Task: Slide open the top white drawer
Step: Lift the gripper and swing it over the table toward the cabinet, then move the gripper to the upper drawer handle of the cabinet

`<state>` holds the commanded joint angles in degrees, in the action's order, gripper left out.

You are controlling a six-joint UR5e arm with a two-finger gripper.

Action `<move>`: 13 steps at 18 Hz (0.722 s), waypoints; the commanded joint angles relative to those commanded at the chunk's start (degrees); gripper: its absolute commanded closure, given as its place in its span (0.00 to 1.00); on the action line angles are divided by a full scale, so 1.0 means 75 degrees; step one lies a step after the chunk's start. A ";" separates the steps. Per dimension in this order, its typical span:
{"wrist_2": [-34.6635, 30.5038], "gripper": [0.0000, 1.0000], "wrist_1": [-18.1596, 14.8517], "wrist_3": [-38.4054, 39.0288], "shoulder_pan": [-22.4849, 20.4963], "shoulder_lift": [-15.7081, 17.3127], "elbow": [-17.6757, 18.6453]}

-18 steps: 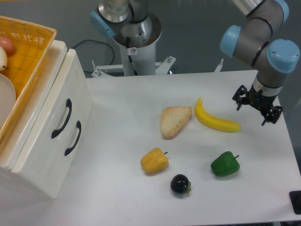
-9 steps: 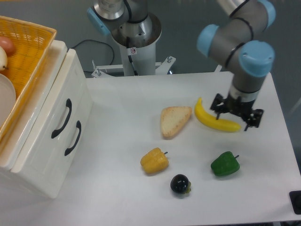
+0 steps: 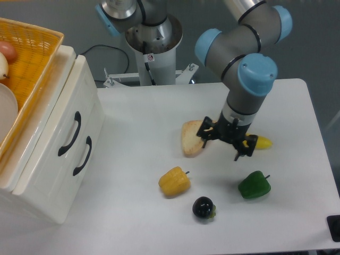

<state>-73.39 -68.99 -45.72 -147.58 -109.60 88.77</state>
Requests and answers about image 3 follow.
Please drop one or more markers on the black device at edge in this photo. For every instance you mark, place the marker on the black device at edge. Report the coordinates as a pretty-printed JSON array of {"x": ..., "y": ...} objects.
[{"x": 333, "y": 222}]

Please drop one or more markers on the white plate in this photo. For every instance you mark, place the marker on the white plate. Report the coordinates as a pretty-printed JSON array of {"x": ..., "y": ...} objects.
[{"x": 9, "y": 111}]

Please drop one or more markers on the pale yellow pear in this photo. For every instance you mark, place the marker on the pale yellow pear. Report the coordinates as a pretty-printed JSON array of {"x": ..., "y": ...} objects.
[{"x": 4, "y": 67}]

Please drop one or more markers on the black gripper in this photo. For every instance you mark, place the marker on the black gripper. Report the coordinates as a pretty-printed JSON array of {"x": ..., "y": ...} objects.
[{"x": 230, "y": 132}]

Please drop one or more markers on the white metal bracket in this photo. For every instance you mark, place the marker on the white metal bracket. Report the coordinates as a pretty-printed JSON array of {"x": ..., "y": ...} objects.
[{"x": 133, "y": 79}]

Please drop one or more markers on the toast bread slice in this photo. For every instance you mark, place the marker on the toast bread slice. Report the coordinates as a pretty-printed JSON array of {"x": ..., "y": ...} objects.
[{"x": 191, "y": 144}]

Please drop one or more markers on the green bell pepper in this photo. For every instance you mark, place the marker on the green bell pepper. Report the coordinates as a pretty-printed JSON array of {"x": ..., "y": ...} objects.
[{"x": 255, "y": 185}]

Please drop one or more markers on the dark purple eggplant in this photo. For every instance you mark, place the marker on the dark purple eggplant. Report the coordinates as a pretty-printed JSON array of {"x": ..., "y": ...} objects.
[{"x": 204, "y": 208}]

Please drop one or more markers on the white drawer cabinet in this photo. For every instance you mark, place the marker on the white drawer cabinet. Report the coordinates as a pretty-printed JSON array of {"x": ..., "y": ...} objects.
[{"x": 15, "y": 159}]

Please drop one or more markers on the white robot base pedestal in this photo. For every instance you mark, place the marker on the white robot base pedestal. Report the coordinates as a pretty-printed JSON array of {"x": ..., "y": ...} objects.
[{"x": 149, "y": 30}]

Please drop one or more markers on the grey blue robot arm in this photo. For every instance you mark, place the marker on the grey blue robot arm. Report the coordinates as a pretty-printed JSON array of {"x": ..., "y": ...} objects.
[{"x": 236, "y": 58}]

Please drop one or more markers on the yellow bell pepper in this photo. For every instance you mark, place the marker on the yellow bell pepper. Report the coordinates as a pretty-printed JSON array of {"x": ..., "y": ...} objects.
[{"x": 174, "y": 182}]

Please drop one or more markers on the red apple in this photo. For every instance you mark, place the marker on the red apple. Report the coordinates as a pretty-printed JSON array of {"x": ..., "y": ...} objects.
[{"x": 8, "y": 51}]

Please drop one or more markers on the yellow woven basket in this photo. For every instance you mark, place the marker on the yellow woven basket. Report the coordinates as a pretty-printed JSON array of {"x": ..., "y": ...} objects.
[{"x": 36, "y": 47}]

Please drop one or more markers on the yellow banana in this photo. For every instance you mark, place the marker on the yellow banana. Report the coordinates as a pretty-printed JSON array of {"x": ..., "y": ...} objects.
[{"x": 262, "y": 142}]

